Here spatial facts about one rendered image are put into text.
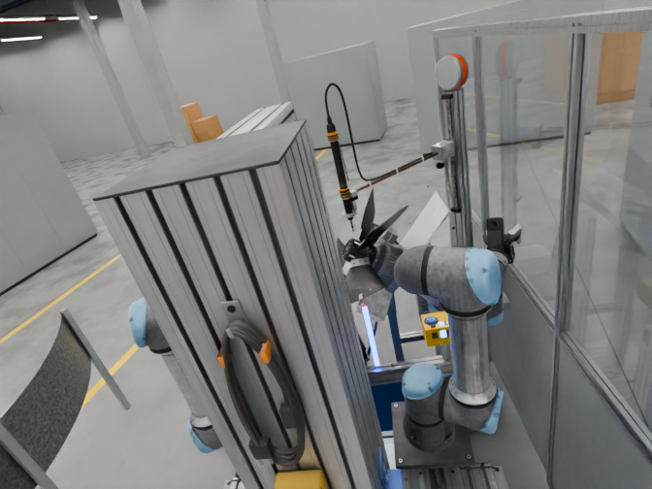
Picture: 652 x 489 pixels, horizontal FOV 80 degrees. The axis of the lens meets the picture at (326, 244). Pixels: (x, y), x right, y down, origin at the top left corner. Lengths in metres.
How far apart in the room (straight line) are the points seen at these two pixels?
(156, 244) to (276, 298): 0.17
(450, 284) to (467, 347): 0.19
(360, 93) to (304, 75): 1.28
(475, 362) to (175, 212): 0.76
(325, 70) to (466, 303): 8.24
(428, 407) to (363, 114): 8.02
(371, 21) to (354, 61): 5.18
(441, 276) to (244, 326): 0.46
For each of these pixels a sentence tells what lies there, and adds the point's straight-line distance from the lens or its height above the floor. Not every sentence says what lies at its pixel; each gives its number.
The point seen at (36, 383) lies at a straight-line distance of 2.66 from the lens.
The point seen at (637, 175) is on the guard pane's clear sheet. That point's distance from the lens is 1.18.
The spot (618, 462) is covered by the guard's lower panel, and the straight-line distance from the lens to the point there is 1.67.
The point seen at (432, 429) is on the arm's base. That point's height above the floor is 1.11.
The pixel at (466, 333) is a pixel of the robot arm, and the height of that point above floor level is 1.49.
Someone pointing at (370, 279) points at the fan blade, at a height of 1.18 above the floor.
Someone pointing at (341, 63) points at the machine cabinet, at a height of 1.70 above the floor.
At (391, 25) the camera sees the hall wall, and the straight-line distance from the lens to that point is 13.74.
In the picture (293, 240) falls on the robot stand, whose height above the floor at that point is 1.93.
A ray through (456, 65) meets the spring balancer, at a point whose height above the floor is 1.91.
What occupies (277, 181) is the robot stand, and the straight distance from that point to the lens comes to 0.47.
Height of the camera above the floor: 2.13
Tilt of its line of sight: 27 degrees down
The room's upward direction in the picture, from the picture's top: 14 degrees counter-clockwise
